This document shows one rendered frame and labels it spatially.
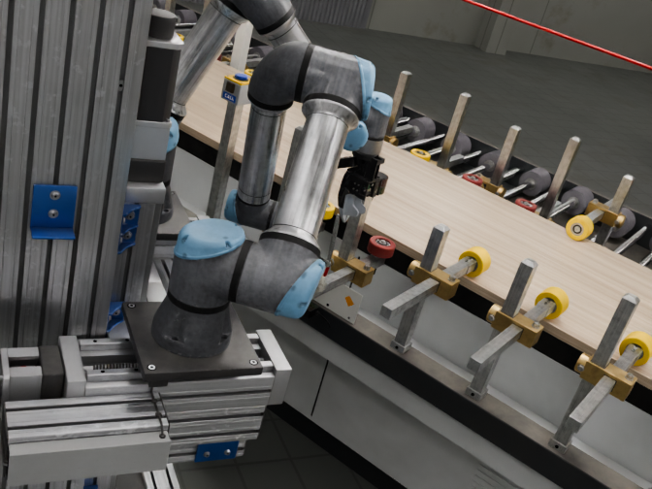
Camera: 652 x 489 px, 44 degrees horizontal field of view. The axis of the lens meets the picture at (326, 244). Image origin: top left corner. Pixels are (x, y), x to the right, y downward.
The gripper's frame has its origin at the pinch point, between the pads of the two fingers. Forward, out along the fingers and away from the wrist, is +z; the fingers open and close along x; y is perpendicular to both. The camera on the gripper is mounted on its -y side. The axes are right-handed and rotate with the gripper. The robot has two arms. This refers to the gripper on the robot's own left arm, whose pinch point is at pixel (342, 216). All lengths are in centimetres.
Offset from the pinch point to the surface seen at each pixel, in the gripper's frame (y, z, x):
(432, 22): -362, 71, 707
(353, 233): 1.0, 6.4, 6.2
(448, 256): 19.2, 13.0, 33.9
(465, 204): 2, 12, 76
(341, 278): 5.0, 16.9, -1.5
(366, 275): 8.5, 16.2, 5.9
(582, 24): -250, 46, 902
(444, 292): 32.6, 9.3, 5.8
